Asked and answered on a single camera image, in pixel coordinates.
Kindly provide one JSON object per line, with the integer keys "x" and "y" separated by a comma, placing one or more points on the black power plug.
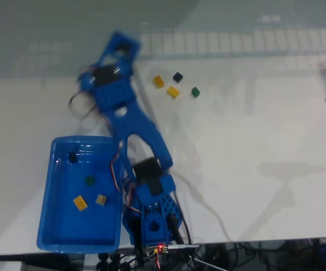
{"x": 175, "y": 230}

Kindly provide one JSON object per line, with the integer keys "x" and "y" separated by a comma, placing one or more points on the black clamp knob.
{"x": 103, "y": 256}
{"x": 114, "y": 257}

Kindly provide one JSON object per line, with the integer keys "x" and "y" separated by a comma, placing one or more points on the blue plastic bin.
{"x": 95, "y": 226}

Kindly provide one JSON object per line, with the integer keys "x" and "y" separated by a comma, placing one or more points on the green square lego brick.
{"x": 89, "y": 180}

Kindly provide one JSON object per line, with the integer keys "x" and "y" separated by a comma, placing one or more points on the black square lego brick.
{"x": 72, "y": 157}
{"x": 178, "y": 77}

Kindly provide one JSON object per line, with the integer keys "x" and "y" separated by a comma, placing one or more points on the green sloped lego brick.
{"x": 195, "y": 91}

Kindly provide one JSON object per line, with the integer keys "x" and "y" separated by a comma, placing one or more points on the yellow rectangular lego brick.
{"x": 173, "y": 92}
{"x": 158, "y": 82}
{"x": 80, "y": 202}

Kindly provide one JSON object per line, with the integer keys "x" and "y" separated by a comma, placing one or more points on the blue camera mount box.
{"x": 114, "y": 38}

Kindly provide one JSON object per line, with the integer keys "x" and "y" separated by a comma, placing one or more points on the controller board with red light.
{"x": 158, "y": 249}

